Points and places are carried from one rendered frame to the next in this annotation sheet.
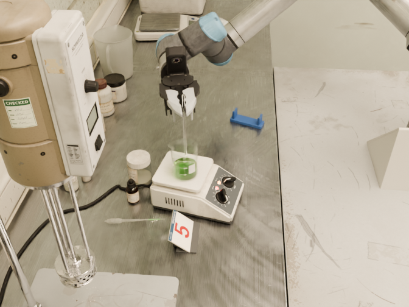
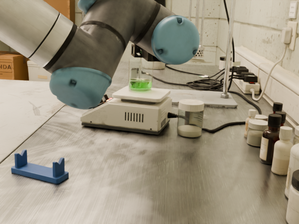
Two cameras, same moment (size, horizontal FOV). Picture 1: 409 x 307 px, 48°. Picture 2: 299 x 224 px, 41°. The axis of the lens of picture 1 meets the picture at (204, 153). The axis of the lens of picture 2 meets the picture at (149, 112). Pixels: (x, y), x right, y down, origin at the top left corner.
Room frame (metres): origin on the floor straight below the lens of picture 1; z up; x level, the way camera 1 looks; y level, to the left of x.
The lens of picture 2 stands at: (1.79, 0.03, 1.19)
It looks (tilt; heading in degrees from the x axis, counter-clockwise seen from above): 15 degrees down; 177
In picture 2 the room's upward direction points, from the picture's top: 2 degrees clockwise
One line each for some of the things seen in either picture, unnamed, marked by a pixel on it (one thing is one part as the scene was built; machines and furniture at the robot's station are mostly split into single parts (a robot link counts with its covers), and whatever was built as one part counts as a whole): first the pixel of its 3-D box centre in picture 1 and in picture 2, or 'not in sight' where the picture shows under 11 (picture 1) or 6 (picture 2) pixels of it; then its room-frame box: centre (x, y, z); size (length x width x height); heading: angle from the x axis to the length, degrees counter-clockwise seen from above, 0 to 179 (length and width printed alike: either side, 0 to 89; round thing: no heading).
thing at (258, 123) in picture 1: (247, 117); (39, 165); (1.15, -0.13, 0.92); 0.10 x 0.03 x 0.04; 64
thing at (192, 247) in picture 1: (184, 231); not in sight; (0.70, 0.05, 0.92); 0.09 x 0.06 x 0.04; 175
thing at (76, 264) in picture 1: (64, 223); (196, 17); (0.50, 0.22, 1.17); 0.07 x 0.07 x 0.25
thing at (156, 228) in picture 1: (158, 225); not in sight; (0.73, 0.11, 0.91); 0.06 x 0.06 x 0.02
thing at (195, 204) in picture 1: (194, 186); (131, 109); (0.83, 0.03, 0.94); 0.22 x 0.13 x 0.08; 73
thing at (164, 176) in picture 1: (183, 170); (142, 93); (0.83, 0.05, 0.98); 0.12 x 0.12 x 0.01; 73
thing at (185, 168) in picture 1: (183, 160); (141, 75); (0.82, 0.05, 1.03); 0.07 x 0.06 x 0.08; 77
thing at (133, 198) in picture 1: (132, 189); not in sight; (0.82, 0.18, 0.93); 0.03 x 0.03 x 0.07
